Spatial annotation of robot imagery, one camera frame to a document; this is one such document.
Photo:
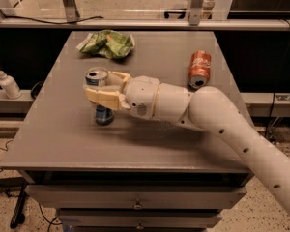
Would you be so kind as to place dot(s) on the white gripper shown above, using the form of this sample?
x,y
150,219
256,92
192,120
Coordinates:
x,y
141,96

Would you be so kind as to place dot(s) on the blue silver redbull can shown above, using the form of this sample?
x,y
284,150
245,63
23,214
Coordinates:
x,y
96,77

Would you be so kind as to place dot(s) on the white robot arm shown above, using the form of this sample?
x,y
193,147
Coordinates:
x,y
207,109

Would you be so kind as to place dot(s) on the red cola can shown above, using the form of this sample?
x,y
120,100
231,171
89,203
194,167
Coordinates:
x,y
199,69

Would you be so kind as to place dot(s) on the crumpled green chip bag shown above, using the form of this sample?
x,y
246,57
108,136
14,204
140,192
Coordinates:
x,y
107,43

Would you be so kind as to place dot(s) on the grey drawer cabinet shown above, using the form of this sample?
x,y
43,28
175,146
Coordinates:
x,y
59,142

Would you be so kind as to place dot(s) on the white pump dispenser bottle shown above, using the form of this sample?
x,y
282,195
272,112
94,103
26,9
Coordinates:
x,y
9,86

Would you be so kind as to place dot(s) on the upper grey drawer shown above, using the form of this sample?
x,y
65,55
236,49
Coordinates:
x,y
136,197

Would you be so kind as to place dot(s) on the grey drawer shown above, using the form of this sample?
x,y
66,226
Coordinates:
x,y
141,218
136,197

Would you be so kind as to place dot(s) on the lower grey drawer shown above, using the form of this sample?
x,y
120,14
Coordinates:
x,y
141,218

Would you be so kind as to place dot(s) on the black stand leg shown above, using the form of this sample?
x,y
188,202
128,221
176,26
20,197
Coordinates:
x,y
18,216

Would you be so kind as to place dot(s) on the left metal bracket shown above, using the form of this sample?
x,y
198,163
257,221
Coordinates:
x,y
71,11

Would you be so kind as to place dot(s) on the metal bracket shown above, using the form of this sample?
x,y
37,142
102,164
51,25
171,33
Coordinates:
x,y
71,11
195,9

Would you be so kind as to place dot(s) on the right metal bracket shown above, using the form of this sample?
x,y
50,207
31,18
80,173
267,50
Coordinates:
x,y
195,9

